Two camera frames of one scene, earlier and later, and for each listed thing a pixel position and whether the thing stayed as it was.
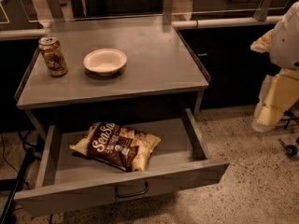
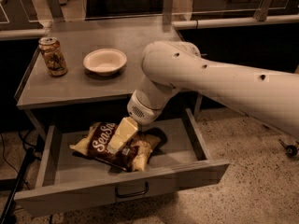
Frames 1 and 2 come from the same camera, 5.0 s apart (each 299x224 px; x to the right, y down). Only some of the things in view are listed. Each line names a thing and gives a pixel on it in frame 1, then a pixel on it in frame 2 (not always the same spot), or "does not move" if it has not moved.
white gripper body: [286, 42] to [140, 112]
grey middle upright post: [167, 1] does not move
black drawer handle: [132, 194] does not move
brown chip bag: [124, 147] does not move
